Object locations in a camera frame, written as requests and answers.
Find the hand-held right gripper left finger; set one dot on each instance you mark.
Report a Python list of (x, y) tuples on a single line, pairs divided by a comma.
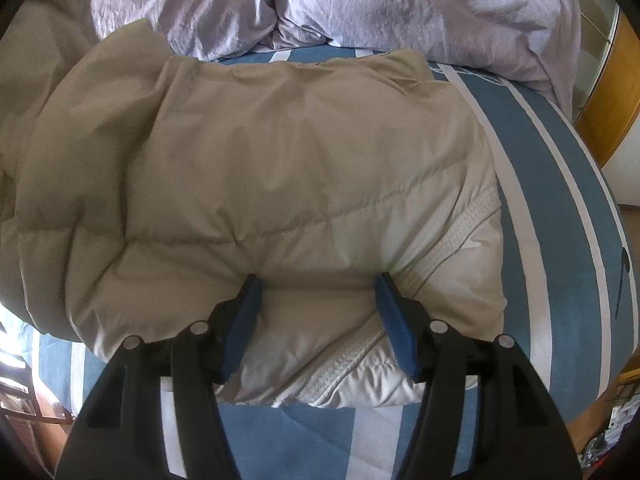
[(245, 320)]

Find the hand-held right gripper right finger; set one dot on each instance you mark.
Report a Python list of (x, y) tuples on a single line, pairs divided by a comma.
[(397, 327)]

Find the beige puffer jacket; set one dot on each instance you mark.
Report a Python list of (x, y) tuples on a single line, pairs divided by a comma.
[(250, 160)]

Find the blue striped bed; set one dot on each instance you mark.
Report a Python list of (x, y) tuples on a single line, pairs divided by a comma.
[(550, 220)]

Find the large lilac pillow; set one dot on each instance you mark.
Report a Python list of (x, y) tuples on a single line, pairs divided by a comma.
[(200, 5)]

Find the small lilac pillow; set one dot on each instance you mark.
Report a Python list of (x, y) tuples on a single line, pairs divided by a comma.
[(425, 10)]

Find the wooden framed glass door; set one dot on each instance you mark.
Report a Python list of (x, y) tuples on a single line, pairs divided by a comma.
[(612, 85)]

